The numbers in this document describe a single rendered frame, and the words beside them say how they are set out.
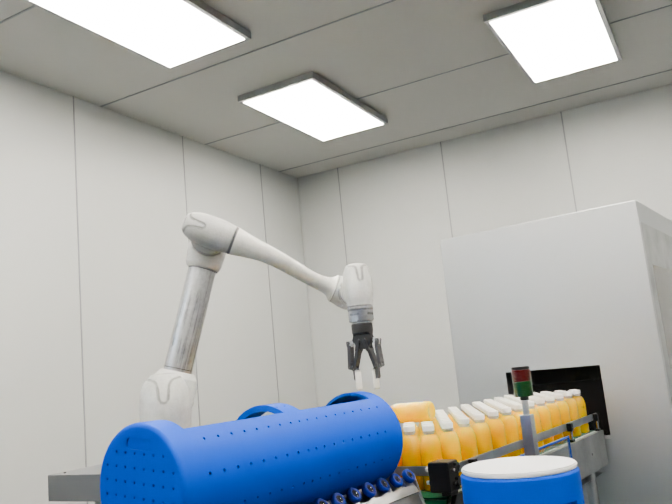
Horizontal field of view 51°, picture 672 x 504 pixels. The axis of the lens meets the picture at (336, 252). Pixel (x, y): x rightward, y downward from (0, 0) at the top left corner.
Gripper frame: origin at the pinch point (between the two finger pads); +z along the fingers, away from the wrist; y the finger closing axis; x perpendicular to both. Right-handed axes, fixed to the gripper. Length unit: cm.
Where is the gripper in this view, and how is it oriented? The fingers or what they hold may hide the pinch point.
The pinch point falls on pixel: (367, 381)
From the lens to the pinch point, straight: 248.6
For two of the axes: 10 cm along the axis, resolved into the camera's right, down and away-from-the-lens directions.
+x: 5.8, 0.8, 8.1
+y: 8.1, -1.7, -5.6
